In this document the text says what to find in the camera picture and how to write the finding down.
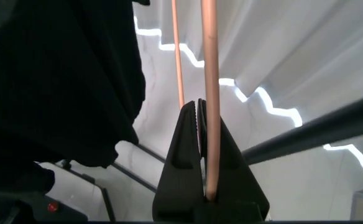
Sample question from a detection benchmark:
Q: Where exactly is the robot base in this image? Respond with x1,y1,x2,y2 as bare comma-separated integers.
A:
0,188,89,224

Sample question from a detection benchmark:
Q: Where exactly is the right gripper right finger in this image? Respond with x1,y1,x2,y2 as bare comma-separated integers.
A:
196,98,270,221

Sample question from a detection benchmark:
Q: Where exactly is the pink clothes hanger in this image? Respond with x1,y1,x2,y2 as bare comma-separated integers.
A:
170,0,222,202

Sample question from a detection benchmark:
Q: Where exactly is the black clothes rack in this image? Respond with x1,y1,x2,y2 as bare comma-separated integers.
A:
52,92,363,222

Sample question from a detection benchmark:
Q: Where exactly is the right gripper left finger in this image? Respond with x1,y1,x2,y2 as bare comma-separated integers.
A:
152,100,206,222

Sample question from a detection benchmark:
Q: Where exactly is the black garment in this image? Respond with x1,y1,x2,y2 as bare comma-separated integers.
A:
0,0,147,195

